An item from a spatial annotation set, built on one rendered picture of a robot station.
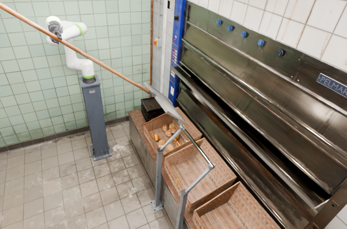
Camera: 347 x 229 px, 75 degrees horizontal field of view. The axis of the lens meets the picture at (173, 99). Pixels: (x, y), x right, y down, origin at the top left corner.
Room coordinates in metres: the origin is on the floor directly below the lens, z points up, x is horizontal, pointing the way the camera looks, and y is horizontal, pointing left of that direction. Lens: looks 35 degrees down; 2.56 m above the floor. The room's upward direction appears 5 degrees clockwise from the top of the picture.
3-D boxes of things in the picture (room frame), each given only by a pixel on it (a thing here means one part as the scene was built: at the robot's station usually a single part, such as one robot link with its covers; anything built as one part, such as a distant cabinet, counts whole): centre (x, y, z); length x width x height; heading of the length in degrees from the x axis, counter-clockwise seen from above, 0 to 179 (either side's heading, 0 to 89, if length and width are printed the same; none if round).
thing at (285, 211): (1.58, -0.52, 1.02); 1.79 x 0.11 x 0.19; 30
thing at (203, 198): (1.43, -0.30, 0.72); 0.56 x 0.49 x 0.28; 29
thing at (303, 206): (1.59, -0.54, 1.16); 1.80 x 0.06 x 0.04; 30
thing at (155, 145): (1.94, -0.01, 0.72); 0.56 x 0.49 x 0.28; 31
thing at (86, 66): (2.18, 0.99, 1.36); 0.16 x 0.13 x 0.19; 84
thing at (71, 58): (2.20, 1.12, 1.59); 0.16 x 0.13 x 0.53; 84
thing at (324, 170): (1.58, -0.52, 1.54); 1.79 x 0.11 x 0.19; 30
